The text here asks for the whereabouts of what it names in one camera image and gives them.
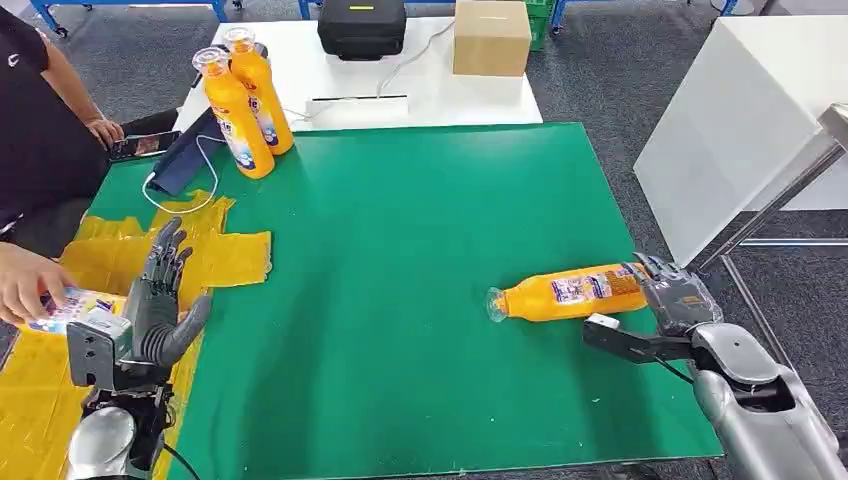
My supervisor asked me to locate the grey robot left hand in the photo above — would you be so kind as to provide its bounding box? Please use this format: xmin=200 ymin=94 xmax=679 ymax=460
xmin=122 ymin=217 xmax=214 ymax=370

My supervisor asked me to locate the person's left hand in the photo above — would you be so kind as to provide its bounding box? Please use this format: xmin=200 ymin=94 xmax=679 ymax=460
xmin=84 ymin=117 xmax=126 ymax=151

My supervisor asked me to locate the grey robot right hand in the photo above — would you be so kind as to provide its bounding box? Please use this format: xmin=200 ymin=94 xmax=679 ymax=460
xmin=622 ymin=251 xmax=725 ymax=337

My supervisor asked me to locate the person's right hand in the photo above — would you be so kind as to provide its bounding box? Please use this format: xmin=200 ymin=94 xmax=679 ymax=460
xmin=0 ymin=241 xmax=79 ymax=327

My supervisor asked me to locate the orange drink bottle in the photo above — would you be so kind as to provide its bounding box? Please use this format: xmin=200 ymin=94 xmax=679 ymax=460
xmin=485 ymin=262 xmax=651 ymax=325
xmin=223 ymin=26 xmax=295 ymax=157
xmin=19 ymin=286 xmax=128 ymax=337
xmin=192 ymin=46 xmax=276 ymax=181

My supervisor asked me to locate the smartphone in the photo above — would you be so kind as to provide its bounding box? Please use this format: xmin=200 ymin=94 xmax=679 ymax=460
xmin=109 ymin=130 xmax=182 ymax=162

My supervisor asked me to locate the person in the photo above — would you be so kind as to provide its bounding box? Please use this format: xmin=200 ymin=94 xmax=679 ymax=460
xmin=0 ymin=6 xmax=127 ymax=240

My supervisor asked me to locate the blue metal rack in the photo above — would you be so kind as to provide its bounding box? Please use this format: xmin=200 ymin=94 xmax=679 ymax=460
xmin=29 ymin=0 xmax=231 ymax=38

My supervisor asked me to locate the green table mat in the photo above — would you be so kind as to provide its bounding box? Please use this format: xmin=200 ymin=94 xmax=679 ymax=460
xmin=86 ymin=122 xmax=725 ymax=480

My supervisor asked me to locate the white power strip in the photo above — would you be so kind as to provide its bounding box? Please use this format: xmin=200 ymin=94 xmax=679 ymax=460
xmin=305 ymin=93 xmax=411 ymax=131

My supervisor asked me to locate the black carrying case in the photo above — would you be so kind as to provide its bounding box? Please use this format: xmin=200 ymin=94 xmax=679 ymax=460
xmin=317 ymin=0 xmax=407 ymax=62

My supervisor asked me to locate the green plastic crate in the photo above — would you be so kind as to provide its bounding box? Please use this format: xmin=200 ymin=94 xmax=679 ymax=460
xmin=523 ymin=0 xmax=556 ymax=53

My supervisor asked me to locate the brown cardboard box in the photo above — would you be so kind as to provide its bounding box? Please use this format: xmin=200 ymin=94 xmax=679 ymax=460
xmin=453 ymin=0 xmax=533 ymax=78

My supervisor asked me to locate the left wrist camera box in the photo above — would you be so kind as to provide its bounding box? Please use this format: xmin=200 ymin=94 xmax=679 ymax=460
xmin=66 ymin=309 xmax=134 ymax=392

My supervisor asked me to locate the white charging cable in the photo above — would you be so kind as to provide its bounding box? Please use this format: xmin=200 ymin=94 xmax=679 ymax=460
xmin=141 ymin=135 xmax=228 ymax=217

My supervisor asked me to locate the steel table frame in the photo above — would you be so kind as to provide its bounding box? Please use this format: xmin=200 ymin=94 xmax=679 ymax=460
xmin=688 ymin=102 xmax=848 ymax=374

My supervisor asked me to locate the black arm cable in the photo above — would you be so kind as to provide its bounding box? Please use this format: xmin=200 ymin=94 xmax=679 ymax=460
xmin=162 ymin=442 xmax=202 ymax=480

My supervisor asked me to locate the white table with steel frame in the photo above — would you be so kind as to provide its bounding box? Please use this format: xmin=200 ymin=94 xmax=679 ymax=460
xmin=632 ymin=14 xmax=848 ymax=270

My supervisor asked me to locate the thin white power cable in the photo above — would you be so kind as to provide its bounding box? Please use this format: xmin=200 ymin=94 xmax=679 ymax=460
xmin=374 ymin=18 xmax=458 ymax=99

